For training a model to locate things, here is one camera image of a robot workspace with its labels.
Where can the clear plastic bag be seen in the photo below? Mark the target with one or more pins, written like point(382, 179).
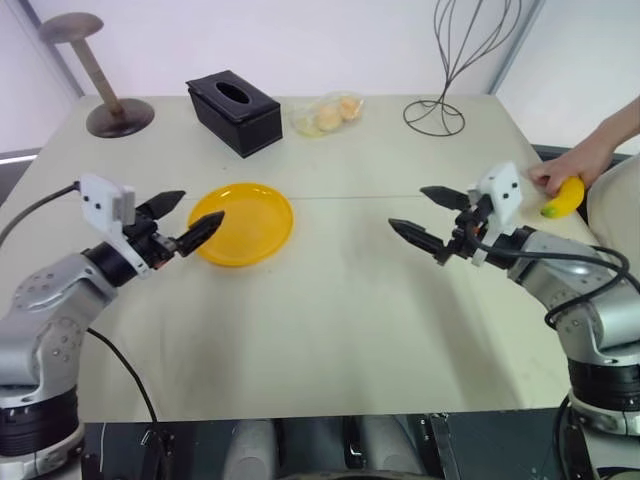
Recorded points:
point(305, 125)

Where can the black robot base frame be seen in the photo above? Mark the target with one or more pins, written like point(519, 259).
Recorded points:
point(500, 445)

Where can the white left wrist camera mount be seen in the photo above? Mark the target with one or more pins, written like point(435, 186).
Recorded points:
point(98, 193)

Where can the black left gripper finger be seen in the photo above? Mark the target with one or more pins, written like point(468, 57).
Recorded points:
point(200, 232)
point(164, 201)

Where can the wooden mushroom hat stand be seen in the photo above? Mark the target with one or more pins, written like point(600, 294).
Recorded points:
point(100, 85)

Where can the grey rounded shape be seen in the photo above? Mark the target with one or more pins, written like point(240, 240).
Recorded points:
point(387, 447)
point(247, 450)

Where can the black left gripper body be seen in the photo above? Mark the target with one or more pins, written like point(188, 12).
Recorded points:
point(146, 239)

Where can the round orange bread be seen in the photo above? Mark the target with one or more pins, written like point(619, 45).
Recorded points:
point(329, 118)
point(351, 108)

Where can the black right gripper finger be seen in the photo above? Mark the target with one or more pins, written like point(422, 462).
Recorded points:
point(445, 196)
point(416, 234)

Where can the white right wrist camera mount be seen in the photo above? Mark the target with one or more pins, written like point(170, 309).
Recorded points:
point(506, 189)

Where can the yellow plastic plate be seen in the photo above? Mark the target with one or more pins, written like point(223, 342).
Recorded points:
point(240, 222)

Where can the person's bare forearm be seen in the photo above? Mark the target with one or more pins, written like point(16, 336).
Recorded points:
point(617, 130)

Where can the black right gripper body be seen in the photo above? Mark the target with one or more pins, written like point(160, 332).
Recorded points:
point(467, 232)

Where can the person's bare hand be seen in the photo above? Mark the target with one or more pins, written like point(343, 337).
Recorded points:
point(580, 162)

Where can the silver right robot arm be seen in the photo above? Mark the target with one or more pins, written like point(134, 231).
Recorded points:
point(575, 280)

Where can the yellow banana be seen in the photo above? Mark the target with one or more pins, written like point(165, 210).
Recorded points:
point(566, 199)

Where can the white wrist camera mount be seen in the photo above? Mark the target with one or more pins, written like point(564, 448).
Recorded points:
point(98, 193)
point(506, 189)

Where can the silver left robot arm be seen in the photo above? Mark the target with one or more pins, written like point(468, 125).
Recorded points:
point(55, 295)

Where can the black tissue box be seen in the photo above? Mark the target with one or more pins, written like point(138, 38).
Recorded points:
point(235, 117)

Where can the person's beige clothing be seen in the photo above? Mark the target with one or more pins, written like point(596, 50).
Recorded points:
point(620, 215)

